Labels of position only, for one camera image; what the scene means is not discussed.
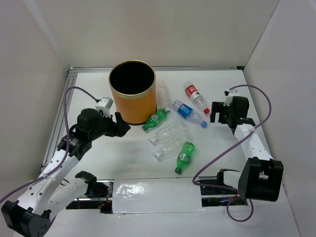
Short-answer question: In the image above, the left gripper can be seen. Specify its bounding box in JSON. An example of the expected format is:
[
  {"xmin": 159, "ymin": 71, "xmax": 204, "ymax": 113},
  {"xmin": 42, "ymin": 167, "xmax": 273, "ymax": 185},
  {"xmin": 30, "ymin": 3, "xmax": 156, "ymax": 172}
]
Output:
[{"xmin": 89, "ymin": 110, "xmax": 131, "ymax": 140}]

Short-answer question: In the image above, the red label water bottle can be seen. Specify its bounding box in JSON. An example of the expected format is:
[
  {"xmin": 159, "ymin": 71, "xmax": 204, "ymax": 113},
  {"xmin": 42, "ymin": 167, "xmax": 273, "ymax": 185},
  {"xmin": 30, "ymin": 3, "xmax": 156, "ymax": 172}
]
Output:
[{"xmin": 183, "ymin": 81, "xmax": 210, "ymax": 115}]

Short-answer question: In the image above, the blue label water bottle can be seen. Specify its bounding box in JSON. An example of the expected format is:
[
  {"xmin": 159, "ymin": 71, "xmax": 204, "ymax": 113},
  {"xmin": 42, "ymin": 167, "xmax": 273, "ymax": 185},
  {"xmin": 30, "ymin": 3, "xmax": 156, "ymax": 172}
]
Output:
[{"xmin": 171, "ymin": 100, "xmax": 207, "ymax": 128}]

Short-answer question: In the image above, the clear bottle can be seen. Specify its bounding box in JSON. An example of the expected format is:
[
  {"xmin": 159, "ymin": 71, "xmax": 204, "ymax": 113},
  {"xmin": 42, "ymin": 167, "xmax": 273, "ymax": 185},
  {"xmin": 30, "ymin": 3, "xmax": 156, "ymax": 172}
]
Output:
[
  {"xmin": 155, "ymin": 130, "xmax": 192, "ymax": 161},
  {"xmin": 150, "ymin": 118, "xmax": 187, "ymax": 146},
  {"xmin": 157, "ymin": 81, "xmax": 171, "ymax": 113}
]

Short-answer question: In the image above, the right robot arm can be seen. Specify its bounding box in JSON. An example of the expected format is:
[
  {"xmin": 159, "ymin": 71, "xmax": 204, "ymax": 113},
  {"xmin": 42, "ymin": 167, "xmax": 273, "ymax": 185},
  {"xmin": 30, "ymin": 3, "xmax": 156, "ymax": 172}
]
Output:
[{"xmin": 210, "ymin": 96, "xmax": 283, "ymax": 202}]

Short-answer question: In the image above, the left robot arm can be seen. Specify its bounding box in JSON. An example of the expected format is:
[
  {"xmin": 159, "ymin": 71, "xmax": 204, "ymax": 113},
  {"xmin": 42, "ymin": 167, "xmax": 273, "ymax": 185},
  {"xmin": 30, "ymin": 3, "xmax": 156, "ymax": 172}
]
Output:
[{"xmin": 1, "ymin": 109, "xmax": 130, "ymax": 237}]

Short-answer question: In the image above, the green bottle near bin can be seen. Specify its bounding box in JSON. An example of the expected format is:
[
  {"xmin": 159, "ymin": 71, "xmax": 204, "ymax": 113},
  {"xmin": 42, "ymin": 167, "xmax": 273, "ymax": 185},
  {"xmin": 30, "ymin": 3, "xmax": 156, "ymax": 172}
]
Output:
[{"xmin": 142, "ymin": 107, "xmax": 170, "ymax": 131}]

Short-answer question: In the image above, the orange cylindrical bin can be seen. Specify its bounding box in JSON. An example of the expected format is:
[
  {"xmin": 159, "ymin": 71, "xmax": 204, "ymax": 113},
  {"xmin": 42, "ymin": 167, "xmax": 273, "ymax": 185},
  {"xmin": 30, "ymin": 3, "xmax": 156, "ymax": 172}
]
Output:
[{"xmin": 108, "ymin": 60, "xmax": 158, "ymax": 125}]

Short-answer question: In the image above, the clear bottle beside bin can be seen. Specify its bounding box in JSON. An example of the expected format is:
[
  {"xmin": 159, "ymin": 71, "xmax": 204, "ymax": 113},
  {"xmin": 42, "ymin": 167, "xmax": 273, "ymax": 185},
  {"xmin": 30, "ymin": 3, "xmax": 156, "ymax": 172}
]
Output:
[{"xmin": 157, "ymin": 81, "xmax": 171, "ymax": 113}]

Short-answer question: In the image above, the green bottle front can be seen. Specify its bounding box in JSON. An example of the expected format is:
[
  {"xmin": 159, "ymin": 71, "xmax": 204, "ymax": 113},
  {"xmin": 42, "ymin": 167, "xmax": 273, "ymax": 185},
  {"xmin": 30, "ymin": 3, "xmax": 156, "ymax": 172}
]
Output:
[{"xmin": 175, "ymin": 141, "xmax": 196, "ymax": 175}]

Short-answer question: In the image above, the silver tape sheet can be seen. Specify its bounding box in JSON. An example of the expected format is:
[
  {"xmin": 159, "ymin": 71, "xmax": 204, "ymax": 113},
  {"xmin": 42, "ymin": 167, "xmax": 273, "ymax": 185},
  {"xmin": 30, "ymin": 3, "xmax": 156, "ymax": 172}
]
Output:
[{"xmin": 112, "ymin": 178, "xmax": 203, "ymax": 214}]

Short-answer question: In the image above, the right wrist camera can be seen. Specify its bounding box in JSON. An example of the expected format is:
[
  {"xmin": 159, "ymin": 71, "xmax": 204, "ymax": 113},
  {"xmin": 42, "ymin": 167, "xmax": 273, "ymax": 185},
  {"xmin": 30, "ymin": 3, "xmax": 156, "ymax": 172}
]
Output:
[{"xmin": 224, "ymin": 89, "xmax": 239, "ymax": 107}]

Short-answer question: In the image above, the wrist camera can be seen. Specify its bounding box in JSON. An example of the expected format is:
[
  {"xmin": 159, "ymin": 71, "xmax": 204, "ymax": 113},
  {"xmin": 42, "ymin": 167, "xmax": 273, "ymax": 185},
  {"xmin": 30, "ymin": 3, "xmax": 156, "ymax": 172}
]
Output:
[
  {"xmin": 95, "ymin": 97, "xmax": 114, "ymax": 118},
  {"xmin": 224, "ymin": 89, "xmax": 239, "ymax": 107}
]

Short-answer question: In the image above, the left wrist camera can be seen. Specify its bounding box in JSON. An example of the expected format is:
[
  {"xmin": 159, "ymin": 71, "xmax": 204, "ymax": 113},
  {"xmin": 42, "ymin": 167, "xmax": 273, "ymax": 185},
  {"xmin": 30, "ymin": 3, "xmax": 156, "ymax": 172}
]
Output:
[{"xmin": 95, "ymin": 97, "xmax": 114, "ymax": 118}]

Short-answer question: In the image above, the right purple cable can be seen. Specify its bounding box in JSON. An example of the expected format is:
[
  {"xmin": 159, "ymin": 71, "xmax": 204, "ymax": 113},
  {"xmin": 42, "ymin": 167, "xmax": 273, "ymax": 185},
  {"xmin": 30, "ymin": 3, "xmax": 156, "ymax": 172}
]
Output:
[{"xmin": 192, "ymin": 84, "xmax": 273, "ymax": 222}]

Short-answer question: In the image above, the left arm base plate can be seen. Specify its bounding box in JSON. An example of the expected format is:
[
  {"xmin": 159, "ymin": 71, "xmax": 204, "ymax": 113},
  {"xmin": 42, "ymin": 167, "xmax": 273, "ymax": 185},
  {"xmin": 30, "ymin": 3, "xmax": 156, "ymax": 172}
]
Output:
[{"xmin": 66, "ymin": 180, "xmax": 114, "ymax": 214}]

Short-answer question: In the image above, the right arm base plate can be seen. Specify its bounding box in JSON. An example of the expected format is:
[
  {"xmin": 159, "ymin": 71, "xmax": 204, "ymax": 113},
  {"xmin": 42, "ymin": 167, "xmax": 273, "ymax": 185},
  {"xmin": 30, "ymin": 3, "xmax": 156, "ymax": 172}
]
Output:
[{"xmin": 198, "ymin": 176, "xmax": 237, "ymax": 207}]

